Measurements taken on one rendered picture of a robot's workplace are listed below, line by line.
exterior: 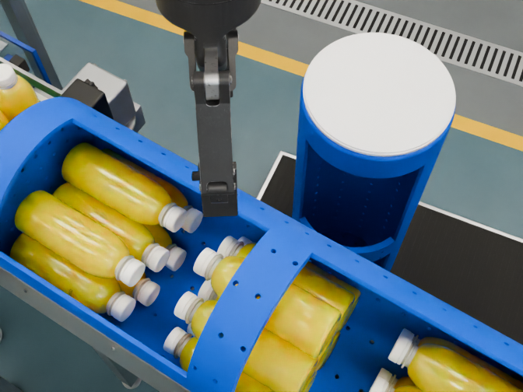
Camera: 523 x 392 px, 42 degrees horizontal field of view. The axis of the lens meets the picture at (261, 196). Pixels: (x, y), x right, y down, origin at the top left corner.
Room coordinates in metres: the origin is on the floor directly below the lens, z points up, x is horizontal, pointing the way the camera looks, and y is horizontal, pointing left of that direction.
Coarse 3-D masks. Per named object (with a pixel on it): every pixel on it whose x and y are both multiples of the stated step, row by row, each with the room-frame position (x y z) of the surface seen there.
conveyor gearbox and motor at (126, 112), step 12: (84, 72) 0.95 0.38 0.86; (96, 72) 0.95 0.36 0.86; (108, 72) 0.95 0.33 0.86; (96, 84) 0.92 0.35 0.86; (108, 84) 0.92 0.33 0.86; (120, 84) 0.92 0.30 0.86; (108, 96) 0.88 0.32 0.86; (120, 96) 0.89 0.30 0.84; (120, 108) 0.89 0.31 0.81; (132, 108) 0.91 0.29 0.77; (120, 120) 0.88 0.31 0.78; (132, 120) 0.91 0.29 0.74; (144, 120) 0.97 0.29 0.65
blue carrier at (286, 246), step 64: (64, 128) 0.62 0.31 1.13; (128, 128) 0.59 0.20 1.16; (0, 192) 0.46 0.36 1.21; (192, 192) 0.54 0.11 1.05; (0, 256) 0.40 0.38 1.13; (192, 256) 0.46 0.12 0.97; (256, 256) 0.34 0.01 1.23; (320, 256) 0.35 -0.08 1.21; (128, 320) 0.34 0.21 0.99; (256, 320) 0.26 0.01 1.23; (384, 320) 0.32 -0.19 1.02; (448, 320) 0.26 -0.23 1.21; (192, 384) 0.21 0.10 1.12; (320, 384) 0.24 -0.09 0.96
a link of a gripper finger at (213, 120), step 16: (192, 80) 0.28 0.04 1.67; (224, 80) 0.28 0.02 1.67; (224, 96) 0.28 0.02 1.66; (208, 112) 0.27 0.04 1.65; (224, 112) 0.27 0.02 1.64; (208, 128) 0.27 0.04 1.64; (224, 128) 0.27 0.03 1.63; (208, 144) 0.26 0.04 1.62; (224, 144) 0.26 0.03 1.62; (208, 160) 0.25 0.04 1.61; (224, 160) 0.26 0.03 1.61; (208, 176) 0.25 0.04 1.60; (224, 176) 0.25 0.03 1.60; (208, 192) 0.24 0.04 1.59
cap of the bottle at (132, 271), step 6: (132, 258) 0.39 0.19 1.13; (126, 264) 0.38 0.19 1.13; (132, 264) 0.38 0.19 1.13; (138, 264) 0.38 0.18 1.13; (144, 264) 0.38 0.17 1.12; (126, 270) 0.37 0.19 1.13; (132, 270) 0.37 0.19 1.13; (138, 270) 0.37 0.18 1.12; (144, 270) 0.38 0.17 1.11; (120, 276) 0.36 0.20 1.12; (126, 276) 0.36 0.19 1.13; (132, 276) 0.36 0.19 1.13; (138, 276) 0.37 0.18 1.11; (126, 282) 0.36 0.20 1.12; (132, 282) 0.36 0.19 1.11
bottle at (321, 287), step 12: (240, 252) 0.39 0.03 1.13; (300, 276) 0.35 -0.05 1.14; (312, 276) 0.35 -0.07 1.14; (324, 276) 0.36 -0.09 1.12; (312, 288) 0.33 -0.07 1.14; (324, 288) 0.33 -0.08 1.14; (336, 288) 0.33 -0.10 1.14; (324, 300) 0.31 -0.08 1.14; (336, 300) 0.31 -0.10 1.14; (348, 300) 0.31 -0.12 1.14; (348, 312) 0.31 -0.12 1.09
